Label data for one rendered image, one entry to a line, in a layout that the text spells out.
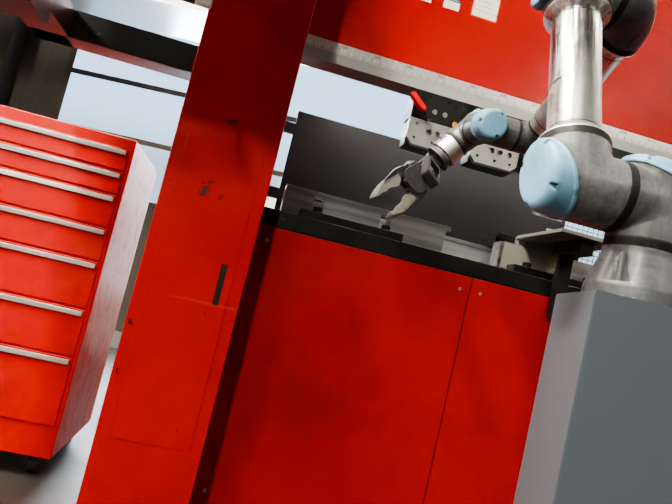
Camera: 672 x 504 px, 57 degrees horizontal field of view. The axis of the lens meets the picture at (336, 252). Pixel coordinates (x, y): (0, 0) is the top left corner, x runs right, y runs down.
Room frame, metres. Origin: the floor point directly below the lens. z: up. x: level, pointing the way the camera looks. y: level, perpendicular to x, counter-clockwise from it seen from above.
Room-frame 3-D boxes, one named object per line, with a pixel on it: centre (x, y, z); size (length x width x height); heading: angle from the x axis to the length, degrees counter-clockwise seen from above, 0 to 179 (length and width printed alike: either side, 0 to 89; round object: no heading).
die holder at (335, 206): (1.80, -0.06, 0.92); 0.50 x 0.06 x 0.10; 99
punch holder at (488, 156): (1.84, -0.39, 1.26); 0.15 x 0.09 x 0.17; 99
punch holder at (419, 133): (1.81, -0.19, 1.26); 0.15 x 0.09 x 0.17; 99
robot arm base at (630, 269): (0.98, -0.48, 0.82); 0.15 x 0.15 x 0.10
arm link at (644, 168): (0.98, -0.47, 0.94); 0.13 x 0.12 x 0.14; 98
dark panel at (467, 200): (2.35, -0.30, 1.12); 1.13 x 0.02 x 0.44; 99
